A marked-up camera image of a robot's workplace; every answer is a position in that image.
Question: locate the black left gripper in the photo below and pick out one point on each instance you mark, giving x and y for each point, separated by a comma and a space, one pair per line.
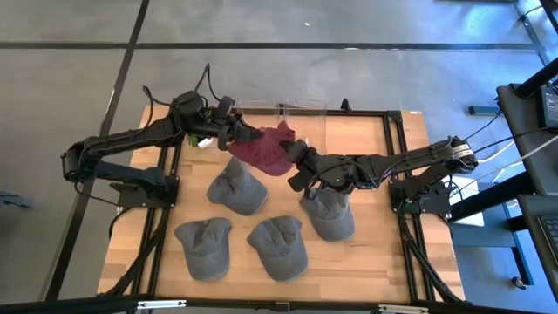
224, 126

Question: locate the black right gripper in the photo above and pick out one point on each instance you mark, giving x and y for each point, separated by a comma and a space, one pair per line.
309, 163

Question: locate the dark red cap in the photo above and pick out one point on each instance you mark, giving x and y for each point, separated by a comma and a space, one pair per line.
263, 152

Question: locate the grey cap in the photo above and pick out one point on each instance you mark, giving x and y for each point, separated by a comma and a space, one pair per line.
279, 248
329, 216
237, 189
204, 248

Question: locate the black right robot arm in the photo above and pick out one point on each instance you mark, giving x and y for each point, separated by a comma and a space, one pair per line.
392, 163

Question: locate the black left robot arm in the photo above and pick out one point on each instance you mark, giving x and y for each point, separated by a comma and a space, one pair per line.
126, 137

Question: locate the clear plastic bin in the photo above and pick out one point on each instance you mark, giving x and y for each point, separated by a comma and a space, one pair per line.
311, 118
261, 109

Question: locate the small white tag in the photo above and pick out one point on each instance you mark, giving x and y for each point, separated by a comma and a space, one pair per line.
206, 142

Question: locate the black side desk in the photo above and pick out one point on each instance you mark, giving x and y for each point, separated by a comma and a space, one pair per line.
523, 144

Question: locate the black overhead rig bar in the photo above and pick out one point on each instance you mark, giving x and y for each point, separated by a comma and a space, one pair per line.
65, 305

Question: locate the black box on desk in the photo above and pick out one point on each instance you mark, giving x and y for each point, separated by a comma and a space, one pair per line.
550, 107

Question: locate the black caster wheel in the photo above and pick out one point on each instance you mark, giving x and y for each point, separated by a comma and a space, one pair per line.
519, 283

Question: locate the black laptop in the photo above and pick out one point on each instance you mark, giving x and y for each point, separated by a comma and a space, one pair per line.
545, 235

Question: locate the small black frame clamp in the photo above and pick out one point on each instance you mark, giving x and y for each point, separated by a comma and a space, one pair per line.
345, 104

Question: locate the black table frame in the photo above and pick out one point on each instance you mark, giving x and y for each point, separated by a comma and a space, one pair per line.
407, 261

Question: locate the silver metal bracket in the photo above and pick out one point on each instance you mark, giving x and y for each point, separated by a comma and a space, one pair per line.
403, 309
161, 304

